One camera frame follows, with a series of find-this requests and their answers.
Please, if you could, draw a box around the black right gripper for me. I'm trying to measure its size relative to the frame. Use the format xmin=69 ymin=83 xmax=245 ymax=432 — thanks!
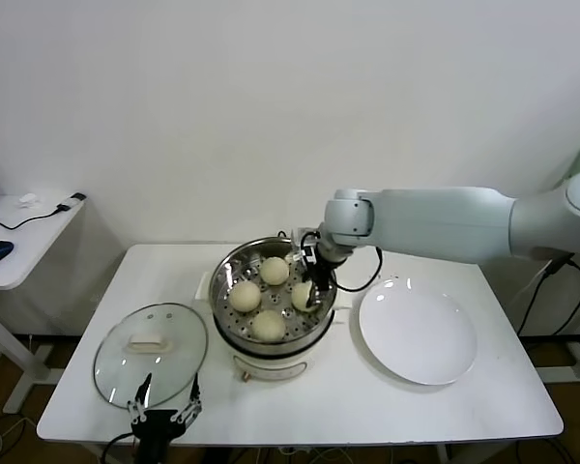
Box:
xmin=298 ymin=254 xmax=335 ymax=311

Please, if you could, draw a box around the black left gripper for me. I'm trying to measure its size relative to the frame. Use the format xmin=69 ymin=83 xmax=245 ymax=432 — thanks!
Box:
xmin=127 ymin=371 xmax=204 ymax=464

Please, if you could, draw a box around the white steamed baozi bun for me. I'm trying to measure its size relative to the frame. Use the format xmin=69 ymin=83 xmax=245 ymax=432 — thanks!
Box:
xmin=259 ymin=255 xmax=291 ymax=286
xmin=228 ymin=280 xmax=263 ymax=313
xmin=290 ymin=281 xmax=320 ymax=312
xmin=249 ymin=309 xmax=288 ymax=343

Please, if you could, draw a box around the round glass pot lid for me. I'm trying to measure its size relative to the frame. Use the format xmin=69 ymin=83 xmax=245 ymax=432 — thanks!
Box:
xmin=93 ymin=303 xmax=210 ymax=410

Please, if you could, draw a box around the stainless steel steamer basket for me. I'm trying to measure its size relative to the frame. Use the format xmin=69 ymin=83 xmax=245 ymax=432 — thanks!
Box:
xmin=195 ymin=236 xmax=353 ymax=357

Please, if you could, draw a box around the white electric cooker pot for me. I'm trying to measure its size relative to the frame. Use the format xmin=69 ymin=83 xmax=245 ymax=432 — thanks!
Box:
xmin=212 ymin=308 xmax=337 ymax=386

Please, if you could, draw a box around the round white plate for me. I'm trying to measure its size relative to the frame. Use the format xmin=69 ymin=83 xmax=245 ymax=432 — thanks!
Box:
xmin=358 ymin=278 xmax=479 ymax=387

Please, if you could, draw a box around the white side desk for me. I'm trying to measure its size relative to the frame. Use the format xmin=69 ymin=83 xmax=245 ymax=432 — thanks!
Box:
xmin=0 ymin=192 xmax=87 ymax=416

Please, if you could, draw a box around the small white desk object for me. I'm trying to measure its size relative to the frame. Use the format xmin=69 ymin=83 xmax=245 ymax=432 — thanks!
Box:
xmin=16 ymin=192 xmax=47 ymax=210

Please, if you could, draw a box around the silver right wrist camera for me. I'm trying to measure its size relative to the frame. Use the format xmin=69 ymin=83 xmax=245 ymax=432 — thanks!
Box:
xmin=289 ymin=226 xmax=320 ymax=265

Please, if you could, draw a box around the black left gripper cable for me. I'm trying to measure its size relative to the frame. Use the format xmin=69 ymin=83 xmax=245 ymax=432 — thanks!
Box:
xmin=100 ymin=431 xmax=142 ymax=464

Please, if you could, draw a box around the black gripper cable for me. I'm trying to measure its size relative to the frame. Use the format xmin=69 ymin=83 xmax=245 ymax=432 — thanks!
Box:
xmin=334 ymin=247 xmax=385 ymax=294
xmin=100 ymin=431 xmax=142 ymax=464

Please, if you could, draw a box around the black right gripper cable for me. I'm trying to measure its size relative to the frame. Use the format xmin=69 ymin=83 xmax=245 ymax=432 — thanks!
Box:
xmin=334 ymin=247 xmax=385 ymax=294

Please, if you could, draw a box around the thin black desk cable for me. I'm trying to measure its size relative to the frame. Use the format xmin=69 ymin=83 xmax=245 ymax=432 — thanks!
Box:
xmin=0 ymin=205 xmax=73 ymax=231

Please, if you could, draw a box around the black cable with power adapter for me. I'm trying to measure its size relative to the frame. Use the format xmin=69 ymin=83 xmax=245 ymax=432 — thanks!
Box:
xmin=515 ymin=254 xmax=580 ymax=338

